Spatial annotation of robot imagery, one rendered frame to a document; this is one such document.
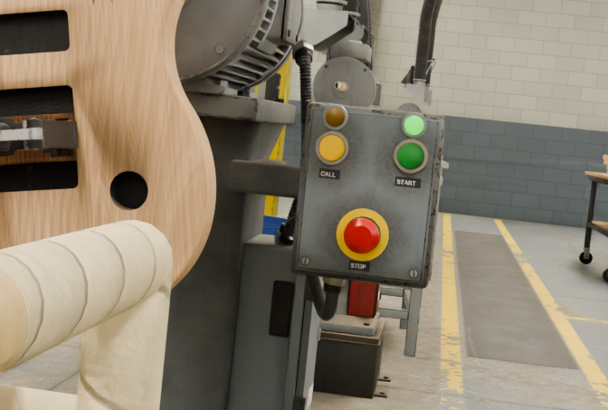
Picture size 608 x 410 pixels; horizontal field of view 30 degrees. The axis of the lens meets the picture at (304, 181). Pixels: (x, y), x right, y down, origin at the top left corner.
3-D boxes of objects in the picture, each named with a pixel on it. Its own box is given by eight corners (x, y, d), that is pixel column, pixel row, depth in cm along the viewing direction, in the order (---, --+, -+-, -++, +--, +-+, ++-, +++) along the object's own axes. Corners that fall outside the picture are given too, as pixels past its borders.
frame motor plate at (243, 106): (144, 109, 178) (147, 85, 178) (294, 125, 175) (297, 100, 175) (69, 102, 143) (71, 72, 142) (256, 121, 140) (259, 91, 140)
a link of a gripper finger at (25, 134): (-42, 123, 94) (7, 119, 92) (3, 123, 99) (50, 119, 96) (-40, 152, 94) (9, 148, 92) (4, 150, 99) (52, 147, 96)
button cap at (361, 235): (344, 249, 131) (347, 214, 131) (378, 252, 131) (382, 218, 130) (341, 252, 127) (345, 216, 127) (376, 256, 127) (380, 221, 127)
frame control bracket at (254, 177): (233, 189, 146) (236, 159, 145) (380, 205, 143) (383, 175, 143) (227, 191, 142) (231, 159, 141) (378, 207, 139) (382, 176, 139)
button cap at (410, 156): (396, 167, 130) (399, 141, 130) (422, 170, 129) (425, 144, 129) (395, 167, 128) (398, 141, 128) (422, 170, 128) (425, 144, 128)
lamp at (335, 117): (320, 128, 130) (323, 102, 130) (346, 131, 129) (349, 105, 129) (320, 128, 129) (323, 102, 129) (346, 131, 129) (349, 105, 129)
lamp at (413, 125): (399, 137, 129) (402, 110, 129) (425, 139, 128) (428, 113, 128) (399, 137, 128) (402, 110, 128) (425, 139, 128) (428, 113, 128)
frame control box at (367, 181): (270, 290, 156) (289, 102, 154) (426, 309, 153) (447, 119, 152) (238, 319, 131) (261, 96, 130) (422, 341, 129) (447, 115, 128)
